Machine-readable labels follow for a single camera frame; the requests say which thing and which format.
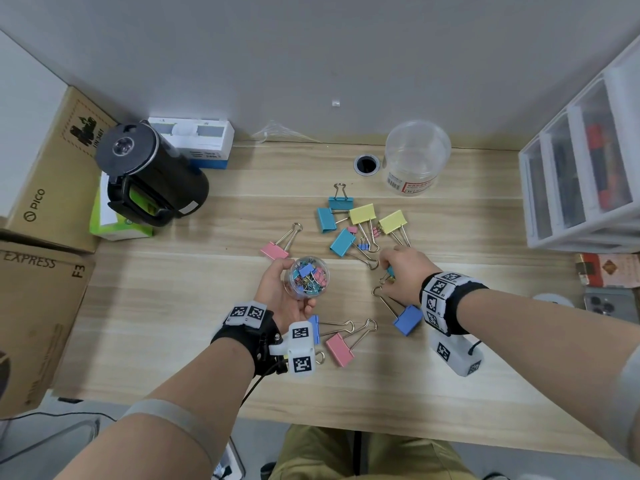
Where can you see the person's left hand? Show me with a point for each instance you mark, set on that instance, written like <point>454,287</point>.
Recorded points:
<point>277,299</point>

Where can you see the person's right hand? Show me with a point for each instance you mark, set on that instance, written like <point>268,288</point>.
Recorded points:
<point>412,274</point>

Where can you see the person's left thumb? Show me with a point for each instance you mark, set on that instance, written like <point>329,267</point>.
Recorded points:
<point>281,267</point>

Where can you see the person's right thumb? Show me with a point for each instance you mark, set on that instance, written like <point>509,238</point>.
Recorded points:
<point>396,290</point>

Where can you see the small teal binder clip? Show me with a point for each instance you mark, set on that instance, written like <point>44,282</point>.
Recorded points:
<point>389,272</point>

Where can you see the small clear plastic jar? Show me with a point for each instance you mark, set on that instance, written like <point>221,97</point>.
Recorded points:
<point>306,277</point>

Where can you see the person's right forearm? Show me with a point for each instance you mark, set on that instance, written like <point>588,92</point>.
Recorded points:
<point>540,339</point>

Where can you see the person's left forearm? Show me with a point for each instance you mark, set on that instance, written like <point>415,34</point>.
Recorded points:
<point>180,409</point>

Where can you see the large pink binder clip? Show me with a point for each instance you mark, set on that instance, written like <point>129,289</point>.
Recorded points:
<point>340,349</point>
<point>274,251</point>

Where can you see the heap of small colourful clips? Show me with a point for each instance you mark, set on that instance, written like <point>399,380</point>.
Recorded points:
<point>307,278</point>

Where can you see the large blue binder clip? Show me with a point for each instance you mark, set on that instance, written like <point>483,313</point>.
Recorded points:
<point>314,328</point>
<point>409,320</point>

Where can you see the small blue binder clip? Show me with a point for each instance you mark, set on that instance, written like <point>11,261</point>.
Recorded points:
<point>363,244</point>

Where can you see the large teal binder clip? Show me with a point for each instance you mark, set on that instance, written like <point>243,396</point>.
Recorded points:
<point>341,203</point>
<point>326,219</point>
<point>342,242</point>

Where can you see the large yellow binder clip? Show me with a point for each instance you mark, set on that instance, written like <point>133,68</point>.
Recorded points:
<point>362,213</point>
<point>393,221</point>

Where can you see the clear plastic bag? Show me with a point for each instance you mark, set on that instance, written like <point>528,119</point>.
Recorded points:
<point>280,133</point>

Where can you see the large clear plastic jar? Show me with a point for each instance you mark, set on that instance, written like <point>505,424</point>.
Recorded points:
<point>416,154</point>

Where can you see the white and blue box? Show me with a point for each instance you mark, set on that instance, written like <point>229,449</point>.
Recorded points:
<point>200,139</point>

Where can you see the black electric kettle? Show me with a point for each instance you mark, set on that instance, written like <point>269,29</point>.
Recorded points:
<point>155,177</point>

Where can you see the white round disc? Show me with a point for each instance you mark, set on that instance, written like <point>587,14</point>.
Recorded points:
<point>552,299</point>

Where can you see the olive trousers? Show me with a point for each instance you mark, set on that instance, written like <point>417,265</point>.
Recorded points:
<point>370,457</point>

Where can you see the clear drawer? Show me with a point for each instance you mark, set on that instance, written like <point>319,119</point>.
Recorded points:
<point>567,169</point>
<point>537,192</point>
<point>605,144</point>

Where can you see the green and white box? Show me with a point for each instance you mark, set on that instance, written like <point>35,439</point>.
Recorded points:
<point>107,227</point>

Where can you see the white plastic drawer unit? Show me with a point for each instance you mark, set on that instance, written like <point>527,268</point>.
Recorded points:
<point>575,237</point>

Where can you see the grey smartphone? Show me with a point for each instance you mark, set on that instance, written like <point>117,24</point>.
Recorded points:
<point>610,304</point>

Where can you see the red printed box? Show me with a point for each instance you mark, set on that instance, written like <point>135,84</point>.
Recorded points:
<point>610,269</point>

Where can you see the tall brown cardboard box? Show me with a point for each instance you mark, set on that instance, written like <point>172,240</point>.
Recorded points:
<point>55,184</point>

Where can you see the wide brown cardboard box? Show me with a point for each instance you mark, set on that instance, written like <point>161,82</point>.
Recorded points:
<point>37,324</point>

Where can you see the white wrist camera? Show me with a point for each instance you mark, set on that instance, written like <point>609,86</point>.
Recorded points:
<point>300,347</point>
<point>457,354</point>

